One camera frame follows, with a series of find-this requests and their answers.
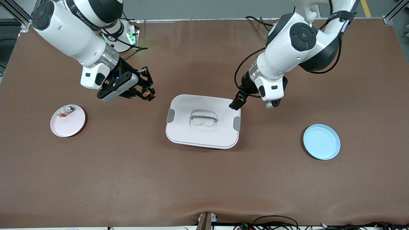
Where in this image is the silver table edge rail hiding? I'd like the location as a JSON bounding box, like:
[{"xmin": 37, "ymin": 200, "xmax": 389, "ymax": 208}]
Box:
[{"xmin": 19, "ymin": 17, "xmax": 385, "ymax": 25}]

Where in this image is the black base power cable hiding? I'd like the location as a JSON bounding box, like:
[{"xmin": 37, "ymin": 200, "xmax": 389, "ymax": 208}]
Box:
[{"xmin": 244, "ymin": 15, "xmax": 274, "ymax": 32}]

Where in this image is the aluminium frame post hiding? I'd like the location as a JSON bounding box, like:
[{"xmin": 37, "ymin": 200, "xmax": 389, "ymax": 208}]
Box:
[
  {"xmin": 0, "ymin": 0, "xmax": 35, "ymax": 27},
  {"xmin": 383, "ymin": 0, "xmax": 409, "ymax": 25}
]

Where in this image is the white and orange switch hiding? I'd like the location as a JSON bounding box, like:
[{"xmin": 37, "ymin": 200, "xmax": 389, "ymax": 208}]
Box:
[{"xmin": 56, "ymin": 106, "xmax": 75, "ymax": 119}]

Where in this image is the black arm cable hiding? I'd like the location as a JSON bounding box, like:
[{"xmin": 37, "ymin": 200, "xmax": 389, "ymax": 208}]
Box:
[
  {"xmin": 102, "ymin": 30, "xmax": 149, "ymax": 62},
  {"xmin": 234, "ymin": 0, "xmax": 362, "ymax": 98}
]

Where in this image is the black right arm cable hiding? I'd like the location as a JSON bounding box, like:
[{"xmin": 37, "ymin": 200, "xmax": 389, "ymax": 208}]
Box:
[{"xmin": 102, "ymin": 30, "xmax": 149, "ymax": 62}]

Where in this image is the white lidded storage box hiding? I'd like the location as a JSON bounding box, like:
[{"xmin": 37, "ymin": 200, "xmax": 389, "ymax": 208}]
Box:
[{"xmin": 166, "ymin": 94, "xmax": 242, "ymax": 150}]

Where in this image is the brown table mat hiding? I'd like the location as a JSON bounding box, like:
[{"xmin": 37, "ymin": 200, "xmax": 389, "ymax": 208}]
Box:
[{"xmin": 0, "ymin": 19, "xmax": 409, "ymax": 229}]

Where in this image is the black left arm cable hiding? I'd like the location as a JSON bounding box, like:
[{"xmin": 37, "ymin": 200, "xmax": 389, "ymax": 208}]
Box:
[{"xmin": 234, "ymin": 0, "xmax": 362, "ymax": 98}]

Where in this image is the pink round plate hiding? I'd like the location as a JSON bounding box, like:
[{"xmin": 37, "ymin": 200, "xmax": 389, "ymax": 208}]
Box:
[{"xmin": 50, "ymin": 104, "xmax": 86, "ymax": 138}]

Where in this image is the light blue round plate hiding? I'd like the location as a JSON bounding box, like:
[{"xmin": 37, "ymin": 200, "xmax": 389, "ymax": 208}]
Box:
[{"xmin": 303, "ymin": 124, "xmax": 341, "ymax": 160}]

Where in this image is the metal table clamp bracket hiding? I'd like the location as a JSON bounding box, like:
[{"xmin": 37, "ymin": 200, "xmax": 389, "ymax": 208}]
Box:
[{"xmin": 196, "ymin": 212, "xmax": 218, "ymax": 230}]

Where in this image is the black floor cable bundle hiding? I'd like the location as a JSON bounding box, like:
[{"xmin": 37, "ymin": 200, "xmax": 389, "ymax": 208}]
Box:
[
  {"xmin": 320, "ymin": 221, "xmax": 409, "ymax": 230},
  {"xmin": 233, "ymin": 215, "xmax": 301, "ymax": 230}
]

